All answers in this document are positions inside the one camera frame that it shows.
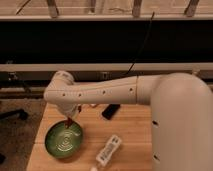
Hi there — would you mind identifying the black office chair base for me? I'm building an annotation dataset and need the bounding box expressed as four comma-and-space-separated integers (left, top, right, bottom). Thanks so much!
0, 109, 28, 120

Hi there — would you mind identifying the white remote controller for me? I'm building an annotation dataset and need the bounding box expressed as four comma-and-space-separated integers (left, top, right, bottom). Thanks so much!
96, 135, 122, 166

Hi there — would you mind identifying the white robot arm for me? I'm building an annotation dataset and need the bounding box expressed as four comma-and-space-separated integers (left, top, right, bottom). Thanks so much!
44, 71, 213, 171

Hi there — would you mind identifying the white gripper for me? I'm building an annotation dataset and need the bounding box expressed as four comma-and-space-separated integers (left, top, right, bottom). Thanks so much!
58, 104, 81, 119

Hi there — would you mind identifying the black rectangular device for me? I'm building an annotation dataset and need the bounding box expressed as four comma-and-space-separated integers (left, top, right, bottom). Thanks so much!
102, 104, 120, 120

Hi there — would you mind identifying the black cable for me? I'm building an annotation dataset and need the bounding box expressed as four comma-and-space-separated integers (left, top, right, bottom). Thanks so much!
121, 11, 156, 77

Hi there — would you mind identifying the red pepper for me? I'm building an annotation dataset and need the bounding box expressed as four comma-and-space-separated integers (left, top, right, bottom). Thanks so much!
66, 118, 74, 128

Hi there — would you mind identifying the green ceramic bowl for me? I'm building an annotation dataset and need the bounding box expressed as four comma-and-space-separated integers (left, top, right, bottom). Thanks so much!
45, 120, 83, 159

